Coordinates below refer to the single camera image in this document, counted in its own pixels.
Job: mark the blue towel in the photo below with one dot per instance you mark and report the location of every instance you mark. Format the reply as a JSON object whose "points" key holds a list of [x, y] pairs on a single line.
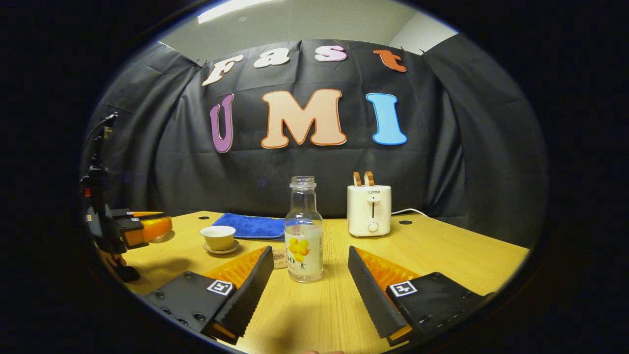
{"points": [[255, 226]]}

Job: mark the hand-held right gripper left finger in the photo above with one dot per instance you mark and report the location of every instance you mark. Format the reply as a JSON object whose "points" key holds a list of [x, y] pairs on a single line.
{"points": [[245, 295]]}

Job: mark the beige teacup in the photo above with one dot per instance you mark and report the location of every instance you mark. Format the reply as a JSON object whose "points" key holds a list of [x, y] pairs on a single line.
{"points": [[217, 240]]}

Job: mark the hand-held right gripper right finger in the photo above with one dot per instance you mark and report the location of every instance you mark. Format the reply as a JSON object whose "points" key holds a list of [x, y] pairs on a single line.
{"points": [[373, 295]]}

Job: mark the white toaster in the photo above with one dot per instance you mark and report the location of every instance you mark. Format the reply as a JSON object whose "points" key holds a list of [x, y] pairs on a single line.
{"points": [[368, 211]]}

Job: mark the black backdrop cloth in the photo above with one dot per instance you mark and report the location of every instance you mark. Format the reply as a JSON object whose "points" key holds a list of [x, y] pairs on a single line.
{"points": [[442, 162]]}

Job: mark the round cork coaster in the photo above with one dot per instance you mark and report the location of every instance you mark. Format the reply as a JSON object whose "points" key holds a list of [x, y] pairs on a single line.
{"points": [[279, 259]]}

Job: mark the clear water bottle yellow label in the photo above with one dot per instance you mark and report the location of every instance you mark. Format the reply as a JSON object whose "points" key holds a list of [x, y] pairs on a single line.
{"points": [[303, 231]]}

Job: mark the beige saucer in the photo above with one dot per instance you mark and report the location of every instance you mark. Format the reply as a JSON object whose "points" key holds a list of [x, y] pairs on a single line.
{"points": [[232, 250]]}

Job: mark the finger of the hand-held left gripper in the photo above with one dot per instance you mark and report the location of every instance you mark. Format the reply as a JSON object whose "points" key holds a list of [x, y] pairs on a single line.
{"points": [[152, 230], [137, 214]]}

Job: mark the bread slice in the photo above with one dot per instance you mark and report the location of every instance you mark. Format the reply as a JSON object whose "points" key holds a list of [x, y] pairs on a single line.
{"points": [[369, 178], [357, 179]]}

